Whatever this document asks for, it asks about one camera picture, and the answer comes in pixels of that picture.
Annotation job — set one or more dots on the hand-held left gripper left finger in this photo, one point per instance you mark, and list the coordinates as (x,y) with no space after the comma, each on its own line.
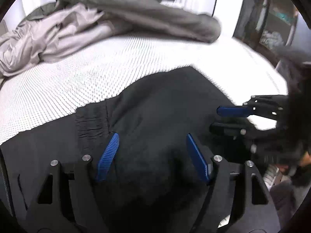
(108,157)

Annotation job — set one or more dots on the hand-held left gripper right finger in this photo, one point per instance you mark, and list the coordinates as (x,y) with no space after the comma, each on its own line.
(196,160)

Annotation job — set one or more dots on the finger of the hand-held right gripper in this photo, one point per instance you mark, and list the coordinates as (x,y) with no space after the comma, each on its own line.
(223,128)
(230,111)

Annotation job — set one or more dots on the black pants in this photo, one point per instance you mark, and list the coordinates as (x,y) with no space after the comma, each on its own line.
(158,106)

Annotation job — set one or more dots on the white textured bed cover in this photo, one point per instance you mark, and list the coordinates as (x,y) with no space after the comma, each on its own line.
(97,65)

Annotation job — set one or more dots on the dark display cabinet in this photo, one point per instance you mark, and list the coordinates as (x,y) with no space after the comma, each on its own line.
(272,24)

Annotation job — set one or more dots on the dark grey duvet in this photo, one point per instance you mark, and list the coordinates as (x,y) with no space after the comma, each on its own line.
(145,12)

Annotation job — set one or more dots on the light grey bed sheet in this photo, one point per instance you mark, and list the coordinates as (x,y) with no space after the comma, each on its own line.
(48,34)

